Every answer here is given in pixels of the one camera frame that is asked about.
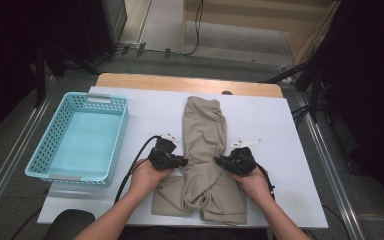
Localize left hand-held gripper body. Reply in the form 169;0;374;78
148;133;181;171

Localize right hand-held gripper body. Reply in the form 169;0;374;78
224;138;263;176

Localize beige pants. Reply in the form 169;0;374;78
151;95;248;226

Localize light blue plastic basket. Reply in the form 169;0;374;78
24;91;130;186

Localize person's left hand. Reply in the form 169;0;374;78
130;159;176;198

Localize person's right hand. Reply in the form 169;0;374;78
231;167;274;203

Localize person's dark-clothed lap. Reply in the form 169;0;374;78
119;226;269;240

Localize black slanted stand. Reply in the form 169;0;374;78
261;0;351;124

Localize person's dark-clothed knee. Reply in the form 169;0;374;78
43;209;96;240

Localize light wooden furniture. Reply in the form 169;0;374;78
180;0;343;66

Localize black tripod stand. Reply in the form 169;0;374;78
33;43;101;108

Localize dark cabinet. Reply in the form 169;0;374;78
78;0;128;64

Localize dark curtain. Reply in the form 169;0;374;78
326;0;384;221
0;0;81;148

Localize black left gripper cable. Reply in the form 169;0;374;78
114;134;163;204

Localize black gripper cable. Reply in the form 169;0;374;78
254;162;276;201
114;134;163;204

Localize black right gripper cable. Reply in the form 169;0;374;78
254;162;276;201

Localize bundle of black cables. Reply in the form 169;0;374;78
289;103;314;127

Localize metal frame rail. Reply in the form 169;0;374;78
0;75;58;231
296;90;368;240

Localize black hanging cable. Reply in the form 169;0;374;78
166;0;205;58

